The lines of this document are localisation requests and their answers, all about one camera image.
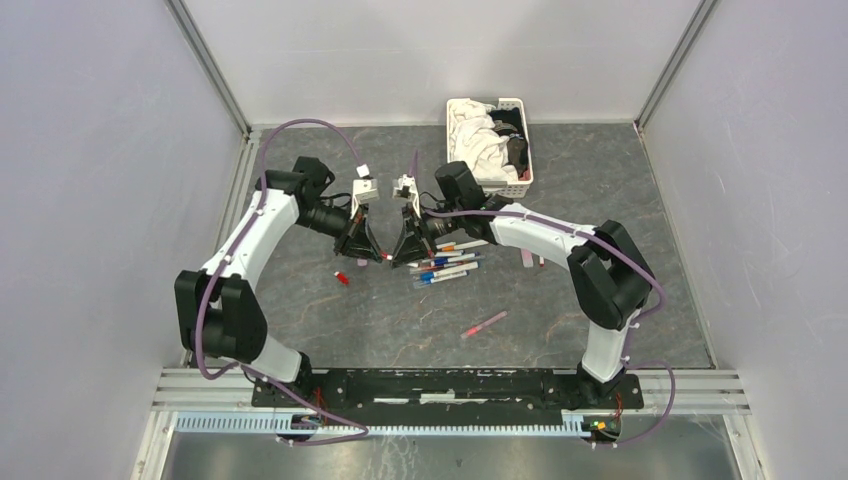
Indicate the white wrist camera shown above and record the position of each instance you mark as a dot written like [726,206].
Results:
[364,191]
[405,188]

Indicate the white cloth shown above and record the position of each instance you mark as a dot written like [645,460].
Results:
[481,142]

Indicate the clear red ballpoint pen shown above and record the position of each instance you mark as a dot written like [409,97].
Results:
[427,269]

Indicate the orange capped white marker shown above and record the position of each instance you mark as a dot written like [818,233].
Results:
[461,246]

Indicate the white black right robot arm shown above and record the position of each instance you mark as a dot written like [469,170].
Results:
[612,280]

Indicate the black cloth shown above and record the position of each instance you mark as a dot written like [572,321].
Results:
[509,123]

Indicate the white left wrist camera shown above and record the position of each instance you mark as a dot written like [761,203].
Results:
[364,191]

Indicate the white plastic basket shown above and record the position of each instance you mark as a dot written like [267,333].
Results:
[517,189]

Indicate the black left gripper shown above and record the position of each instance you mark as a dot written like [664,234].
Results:
[358,242]

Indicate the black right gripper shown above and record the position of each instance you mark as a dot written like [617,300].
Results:
[413,246]

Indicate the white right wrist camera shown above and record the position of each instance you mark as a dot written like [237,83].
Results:
[405,188]

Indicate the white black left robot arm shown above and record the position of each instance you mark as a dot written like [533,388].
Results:
[220,319]

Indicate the blue capped thick marker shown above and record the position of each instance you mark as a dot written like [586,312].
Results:
[457,269]

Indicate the white slotted cable duct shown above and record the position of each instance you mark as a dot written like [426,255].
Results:
[286,424]

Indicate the pink gel pen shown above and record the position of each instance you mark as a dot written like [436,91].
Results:
[476,329]

